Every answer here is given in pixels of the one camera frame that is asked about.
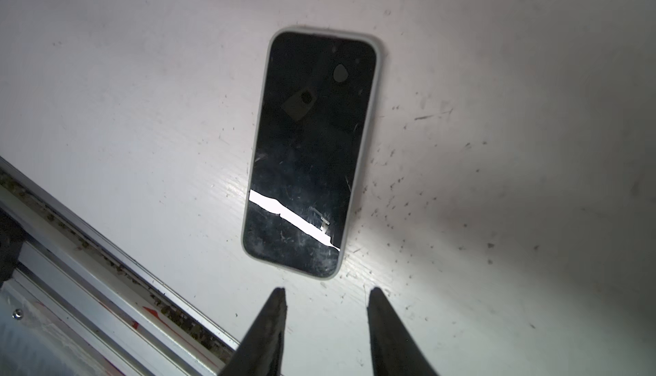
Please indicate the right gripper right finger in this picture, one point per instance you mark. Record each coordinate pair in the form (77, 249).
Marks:
(393, 350)

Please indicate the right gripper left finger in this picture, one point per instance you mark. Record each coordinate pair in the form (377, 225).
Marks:
(261, 351)

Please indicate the grey blue phone case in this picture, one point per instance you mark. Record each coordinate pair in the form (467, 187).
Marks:
(379, 68)

